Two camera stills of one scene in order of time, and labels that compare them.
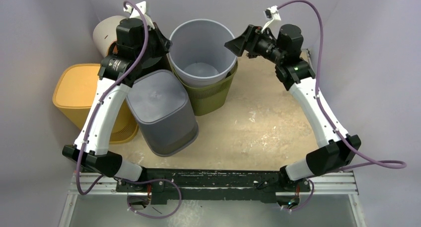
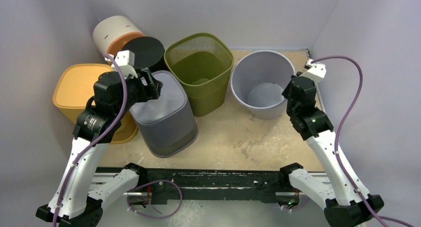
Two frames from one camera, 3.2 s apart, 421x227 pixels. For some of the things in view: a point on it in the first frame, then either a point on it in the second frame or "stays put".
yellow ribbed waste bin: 75,88 stays put
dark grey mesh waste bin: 159,102 stays put
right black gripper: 247,40 → 291,100
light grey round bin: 198,55 → 258,79
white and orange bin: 105,34 stays put
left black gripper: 165,43 → 148,92
